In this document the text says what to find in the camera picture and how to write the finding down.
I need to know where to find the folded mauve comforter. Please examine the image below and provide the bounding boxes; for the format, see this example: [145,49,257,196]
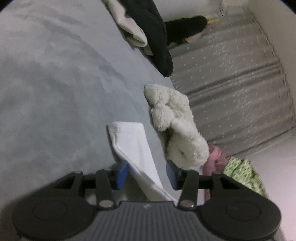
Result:
[202,144,228,200]

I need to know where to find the black garment on bed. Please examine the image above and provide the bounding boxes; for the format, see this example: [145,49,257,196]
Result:
[121,0,174,77]

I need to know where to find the white plush dog toy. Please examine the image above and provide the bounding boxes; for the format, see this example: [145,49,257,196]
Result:
[144,84,209,170]

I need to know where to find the cream cloth under black garment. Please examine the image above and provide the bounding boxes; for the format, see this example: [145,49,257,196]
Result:
[103,0,148,48]

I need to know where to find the white Pooh sweatshirt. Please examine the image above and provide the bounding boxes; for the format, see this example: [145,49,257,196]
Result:
[87,121,206,207]

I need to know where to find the green patterned cloth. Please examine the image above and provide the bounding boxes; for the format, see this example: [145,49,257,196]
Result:
[223,157,268,197]

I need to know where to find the black hanging garment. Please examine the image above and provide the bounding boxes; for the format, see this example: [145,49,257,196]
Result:
[165,16,208,46]

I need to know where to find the grey dotted curtain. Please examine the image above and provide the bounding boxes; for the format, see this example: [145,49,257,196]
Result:
[170,12,295,156]

